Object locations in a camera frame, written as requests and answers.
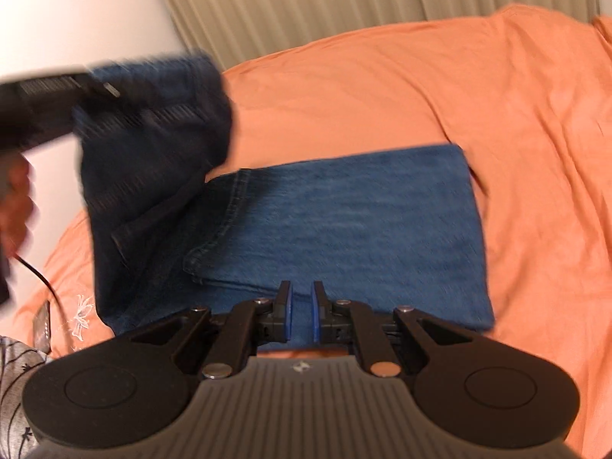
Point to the beige pleated curtain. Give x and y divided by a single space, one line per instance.
311 0

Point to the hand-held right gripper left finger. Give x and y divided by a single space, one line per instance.
286 311

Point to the small black rectangular object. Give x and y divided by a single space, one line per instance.
43 325

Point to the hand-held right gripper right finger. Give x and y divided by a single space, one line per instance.
315 311

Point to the grey patterned cloth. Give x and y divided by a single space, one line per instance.
14 382

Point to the blue denim pants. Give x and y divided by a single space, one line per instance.
344 220

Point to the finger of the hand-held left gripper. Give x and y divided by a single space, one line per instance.
158 114

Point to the orange duvet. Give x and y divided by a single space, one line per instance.
382 86

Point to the person's left hand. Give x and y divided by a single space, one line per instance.
14 210

